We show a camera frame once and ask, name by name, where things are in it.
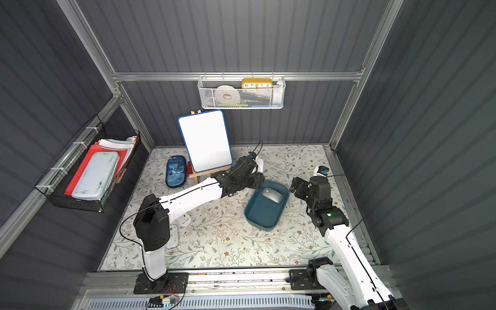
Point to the white mouse with usb dongle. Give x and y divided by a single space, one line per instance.
174 237

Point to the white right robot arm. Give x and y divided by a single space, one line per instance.
341 248

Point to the white flat case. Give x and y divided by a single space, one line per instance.
97 176

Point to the red wallet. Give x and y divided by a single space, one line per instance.
189 169

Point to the red folder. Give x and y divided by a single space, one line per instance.
123 153

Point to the white tape roll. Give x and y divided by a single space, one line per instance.
226 95

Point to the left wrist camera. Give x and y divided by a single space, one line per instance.
256 163

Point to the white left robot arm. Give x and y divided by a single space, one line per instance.
155 215

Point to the white board with blue frame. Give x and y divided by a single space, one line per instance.
205 140

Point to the blue pencil case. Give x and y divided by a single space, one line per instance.
176 171

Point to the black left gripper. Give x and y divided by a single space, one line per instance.
251 177

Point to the teal storage box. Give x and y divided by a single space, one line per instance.
263 213

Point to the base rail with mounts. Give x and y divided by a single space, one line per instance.
238 288

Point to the white wire wall basket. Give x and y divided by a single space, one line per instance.
249 98

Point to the black wire side basket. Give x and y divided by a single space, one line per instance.
105 134

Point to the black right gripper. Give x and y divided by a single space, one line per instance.
301 188

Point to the grey white mouse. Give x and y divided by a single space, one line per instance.
272 195

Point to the yellow clock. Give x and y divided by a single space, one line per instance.
257 83

